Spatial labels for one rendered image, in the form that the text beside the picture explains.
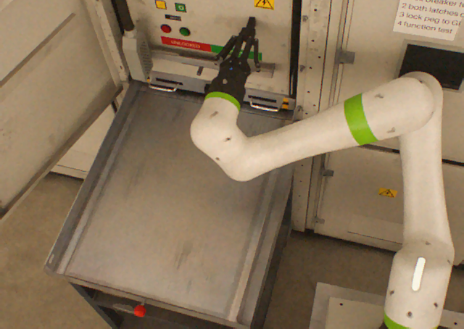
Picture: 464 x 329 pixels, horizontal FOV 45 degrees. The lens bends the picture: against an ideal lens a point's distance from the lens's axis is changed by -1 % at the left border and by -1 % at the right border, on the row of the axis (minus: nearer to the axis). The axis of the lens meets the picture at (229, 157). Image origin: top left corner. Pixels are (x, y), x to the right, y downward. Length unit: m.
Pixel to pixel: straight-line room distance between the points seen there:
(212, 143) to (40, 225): 1.61
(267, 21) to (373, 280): 1.35
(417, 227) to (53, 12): 1.12
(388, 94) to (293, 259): 1.40
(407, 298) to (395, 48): 0.61
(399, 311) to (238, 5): 0.88
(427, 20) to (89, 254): 1.11
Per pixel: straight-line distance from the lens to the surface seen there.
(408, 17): 1.40
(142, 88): 1.97
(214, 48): 1.72
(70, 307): 2.59
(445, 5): 1.37
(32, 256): 2.74
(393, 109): 1.23
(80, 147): 2.48
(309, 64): 1.60
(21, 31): 1.59
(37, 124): 1.78
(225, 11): 1.59
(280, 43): 1.62
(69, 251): 1.71
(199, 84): 1.86
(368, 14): 1.41
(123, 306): 1.95
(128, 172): 1.79
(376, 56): 1.51
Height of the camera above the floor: 2.34
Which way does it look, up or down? 58 degrees down
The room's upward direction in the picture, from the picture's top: 7 degrees counter-clockwise
